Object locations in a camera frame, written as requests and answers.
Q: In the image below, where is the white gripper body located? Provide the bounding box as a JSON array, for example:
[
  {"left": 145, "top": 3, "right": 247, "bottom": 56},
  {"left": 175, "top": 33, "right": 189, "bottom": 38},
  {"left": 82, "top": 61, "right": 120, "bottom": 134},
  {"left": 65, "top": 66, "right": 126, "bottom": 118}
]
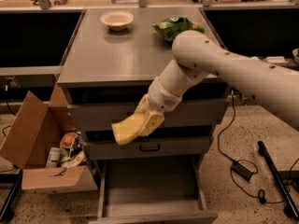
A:
[{"left": 148, "top": 77, "right": 181, "bottom": 112}]

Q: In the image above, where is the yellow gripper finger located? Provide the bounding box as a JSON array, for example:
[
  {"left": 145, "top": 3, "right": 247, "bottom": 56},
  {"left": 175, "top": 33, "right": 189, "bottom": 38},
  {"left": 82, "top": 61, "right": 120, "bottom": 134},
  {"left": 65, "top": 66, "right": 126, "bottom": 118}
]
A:
[
  {"left": 135, "top": 94, "right": 150, "bottom": 114},
  {"left": 138, "top": 111, "right": 164, "bottom": 136}
]

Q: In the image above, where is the yellow sponge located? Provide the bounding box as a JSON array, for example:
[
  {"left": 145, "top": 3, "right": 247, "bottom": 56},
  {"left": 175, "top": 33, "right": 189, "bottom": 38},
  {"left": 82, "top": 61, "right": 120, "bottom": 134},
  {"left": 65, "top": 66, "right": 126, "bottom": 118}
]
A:
[{"left": 112, "top": 113, "right": 144, "bottom": 146}]

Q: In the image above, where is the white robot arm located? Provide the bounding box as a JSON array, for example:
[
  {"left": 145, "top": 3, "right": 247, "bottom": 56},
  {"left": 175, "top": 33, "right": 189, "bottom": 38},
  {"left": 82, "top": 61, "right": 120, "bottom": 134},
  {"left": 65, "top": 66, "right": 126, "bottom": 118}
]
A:
[{"left": 136, "top": 31, "right": 299, "bottom": 136}]

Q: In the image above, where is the middle grey drawer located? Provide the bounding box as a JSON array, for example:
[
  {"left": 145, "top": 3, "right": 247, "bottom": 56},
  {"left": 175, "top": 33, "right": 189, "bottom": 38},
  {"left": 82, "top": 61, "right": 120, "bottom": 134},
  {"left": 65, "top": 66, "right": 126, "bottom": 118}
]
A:
[{"left": 85, "top": 136, "right": 212, "bottom": 161}]

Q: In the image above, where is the top grey drawer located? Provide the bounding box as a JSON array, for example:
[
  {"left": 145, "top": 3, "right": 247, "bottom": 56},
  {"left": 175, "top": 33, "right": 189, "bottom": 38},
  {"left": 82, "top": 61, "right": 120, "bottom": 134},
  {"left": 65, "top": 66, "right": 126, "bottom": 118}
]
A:
[{"left": 68, "top": 98, "right": 228, "bottom": 131}]

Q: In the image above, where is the grey drawer cabinet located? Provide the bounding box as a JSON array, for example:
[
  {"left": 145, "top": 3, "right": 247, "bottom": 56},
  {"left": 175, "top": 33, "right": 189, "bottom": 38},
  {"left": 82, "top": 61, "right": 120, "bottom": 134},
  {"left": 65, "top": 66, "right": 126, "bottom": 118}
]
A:
[{"left": 57, "top": 7, "right": 240, "bottom": 185}]

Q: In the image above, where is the bottom grey open drawer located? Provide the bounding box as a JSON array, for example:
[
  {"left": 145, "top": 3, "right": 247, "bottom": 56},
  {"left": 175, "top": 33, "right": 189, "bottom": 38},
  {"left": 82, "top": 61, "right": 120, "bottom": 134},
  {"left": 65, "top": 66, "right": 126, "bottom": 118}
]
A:
[{"left": 89, "top": 156, "right": 218, "bottom": 224}]

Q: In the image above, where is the green chip bag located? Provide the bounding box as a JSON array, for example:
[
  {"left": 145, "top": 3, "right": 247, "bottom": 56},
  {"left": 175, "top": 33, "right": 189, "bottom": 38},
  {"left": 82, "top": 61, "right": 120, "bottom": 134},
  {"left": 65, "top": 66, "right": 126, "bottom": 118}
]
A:
[{"left": 151, "top": 17, "right": 205, "bottom": 42}]

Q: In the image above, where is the orange lid jar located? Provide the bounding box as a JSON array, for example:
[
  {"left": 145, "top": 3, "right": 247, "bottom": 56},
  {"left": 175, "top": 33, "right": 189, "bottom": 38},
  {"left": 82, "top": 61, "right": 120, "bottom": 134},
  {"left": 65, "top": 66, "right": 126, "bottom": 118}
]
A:
[{"left": 60, "top": 133, "right": 78, "bottom": 148}]

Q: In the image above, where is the white paper bowl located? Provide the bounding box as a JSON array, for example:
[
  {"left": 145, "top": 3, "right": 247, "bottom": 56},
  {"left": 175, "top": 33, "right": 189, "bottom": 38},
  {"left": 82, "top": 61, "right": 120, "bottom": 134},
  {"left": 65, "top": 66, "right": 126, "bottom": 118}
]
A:
[{"left": 100, "top": 10, "right": 134, "bottom": 32}]

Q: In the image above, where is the black power adapter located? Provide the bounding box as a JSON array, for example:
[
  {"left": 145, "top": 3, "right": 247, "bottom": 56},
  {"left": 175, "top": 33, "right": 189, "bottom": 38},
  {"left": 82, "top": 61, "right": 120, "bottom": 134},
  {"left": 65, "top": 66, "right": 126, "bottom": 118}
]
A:
[{"left": 232, "top": 162, "right": 253, "bottom": 181}]

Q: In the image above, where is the white can in box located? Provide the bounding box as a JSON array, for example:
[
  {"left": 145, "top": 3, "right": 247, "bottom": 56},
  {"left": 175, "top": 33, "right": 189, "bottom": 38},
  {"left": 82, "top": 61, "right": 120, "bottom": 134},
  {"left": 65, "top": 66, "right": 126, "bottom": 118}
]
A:
[{"left": 46, "top": 147, "right": 60, "bottom": 168}]

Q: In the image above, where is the open cardboard box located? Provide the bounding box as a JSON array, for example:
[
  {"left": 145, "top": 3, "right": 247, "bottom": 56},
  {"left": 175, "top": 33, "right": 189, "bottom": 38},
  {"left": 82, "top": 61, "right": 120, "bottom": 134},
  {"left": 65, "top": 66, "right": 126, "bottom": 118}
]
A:
[{"left": 0, "top": 91, "right": 97, "bottom": 194}]

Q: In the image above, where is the white power strip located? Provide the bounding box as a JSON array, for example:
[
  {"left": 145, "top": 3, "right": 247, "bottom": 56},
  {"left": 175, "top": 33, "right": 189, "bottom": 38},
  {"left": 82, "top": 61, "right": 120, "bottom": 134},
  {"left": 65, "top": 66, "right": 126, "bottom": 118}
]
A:
[{"left": 264, "top": 56, "right": 288, "bottom": 65}]

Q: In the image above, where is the black metal leg left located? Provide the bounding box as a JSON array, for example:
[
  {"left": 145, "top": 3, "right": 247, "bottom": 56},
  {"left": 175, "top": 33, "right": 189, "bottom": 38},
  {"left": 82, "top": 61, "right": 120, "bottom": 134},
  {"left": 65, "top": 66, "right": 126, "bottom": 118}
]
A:
[{"left": 0, "top": 170, "right": 22, "bottom": 224}]

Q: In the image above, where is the black metal leg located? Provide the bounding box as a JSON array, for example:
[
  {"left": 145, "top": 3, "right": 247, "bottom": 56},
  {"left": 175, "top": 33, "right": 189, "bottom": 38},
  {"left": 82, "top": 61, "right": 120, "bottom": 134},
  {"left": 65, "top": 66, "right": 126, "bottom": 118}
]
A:
[
  {"left": 0, "top": 170, "right": 22, "bottom": 224},
  {"left": 257, "top": 141, "right": 299, "bottom": 221}
]

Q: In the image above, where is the black metal leg right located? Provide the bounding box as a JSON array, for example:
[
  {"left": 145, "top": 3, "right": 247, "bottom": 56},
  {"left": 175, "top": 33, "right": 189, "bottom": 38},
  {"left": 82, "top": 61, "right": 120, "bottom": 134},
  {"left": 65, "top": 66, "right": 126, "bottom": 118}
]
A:
[{"left": 257, "top": 141, "right": 299, "bottom": 221}]

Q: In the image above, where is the black power cable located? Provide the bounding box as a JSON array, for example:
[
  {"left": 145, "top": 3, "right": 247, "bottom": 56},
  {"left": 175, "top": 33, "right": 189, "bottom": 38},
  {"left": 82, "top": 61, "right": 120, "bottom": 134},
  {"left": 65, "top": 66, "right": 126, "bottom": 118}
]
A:
[{"left": 216, "top": 91, "right": 285, "bottom": 205}]

